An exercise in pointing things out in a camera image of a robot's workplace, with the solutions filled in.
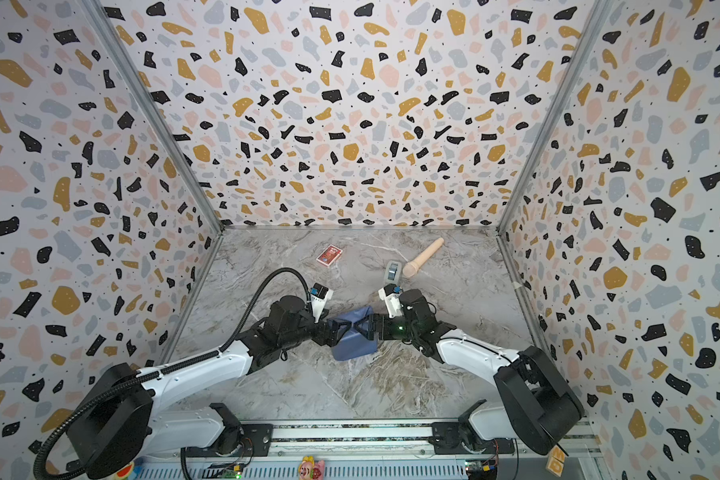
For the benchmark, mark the pink yellow figure toy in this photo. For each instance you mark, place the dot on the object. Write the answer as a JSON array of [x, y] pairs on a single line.
[[311, 469]]

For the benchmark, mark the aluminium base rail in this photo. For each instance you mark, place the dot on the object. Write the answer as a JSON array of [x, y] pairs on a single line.
[[373, 449]]

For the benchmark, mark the red playing card box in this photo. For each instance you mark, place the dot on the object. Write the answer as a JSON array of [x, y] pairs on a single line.
[[329, 255]]

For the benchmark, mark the beige microphone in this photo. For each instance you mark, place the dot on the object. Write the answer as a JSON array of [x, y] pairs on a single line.
[[412, 267]]

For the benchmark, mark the grey tape dispenser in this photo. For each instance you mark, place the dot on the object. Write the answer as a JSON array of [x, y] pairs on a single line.
[[393, 272]]

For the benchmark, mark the aluminium right corner post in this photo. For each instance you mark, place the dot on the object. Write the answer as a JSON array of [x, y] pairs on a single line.
[[592, 26]]

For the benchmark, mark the wooden letter block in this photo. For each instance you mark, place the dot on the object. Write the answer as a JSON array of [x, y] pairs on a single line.
[[555, 461]]

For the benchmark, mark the aluminium left corner post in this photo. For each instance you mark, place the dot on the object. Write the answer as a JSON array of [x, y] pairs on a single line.
[[96, 16]]

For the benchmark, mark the colourful smiley toy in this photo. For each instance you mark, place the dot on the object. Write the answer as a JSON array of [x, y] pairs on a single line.
[[125, 473]]

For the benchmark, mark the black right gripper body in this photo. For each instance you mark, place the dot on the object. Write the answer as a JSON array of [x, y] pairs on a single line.
[[384, 327]]

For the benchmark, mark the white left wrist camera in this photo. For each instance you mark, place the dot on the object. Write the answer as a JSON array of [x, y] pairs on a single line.
[[319, 296]]

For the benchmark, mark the blue wrapping paper sheet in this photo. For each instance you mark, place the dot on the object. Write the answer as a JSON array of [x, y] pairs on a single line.
[[352, 344]]

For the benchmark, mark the aluminium corner post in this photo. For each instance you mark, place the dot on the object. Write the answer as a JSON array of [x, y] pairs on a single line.
[[592, 26], [96, 16]]

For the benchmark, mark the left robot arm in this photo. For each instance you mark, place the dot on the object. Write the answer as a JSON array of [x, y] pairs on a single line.
[[127, 415]]

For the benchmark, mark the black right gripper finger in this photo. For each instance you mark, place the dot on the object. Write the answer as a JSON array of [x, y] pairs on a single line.
[[370, 321], [369, 331]]

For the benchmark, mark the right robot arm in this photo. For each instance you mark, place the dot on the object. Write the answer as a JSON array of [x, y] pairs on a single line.
[[538, 406]]

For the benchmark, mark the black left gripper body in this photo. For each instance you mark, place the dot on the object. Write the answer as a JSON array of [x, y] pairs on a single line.
[[308, 330]]

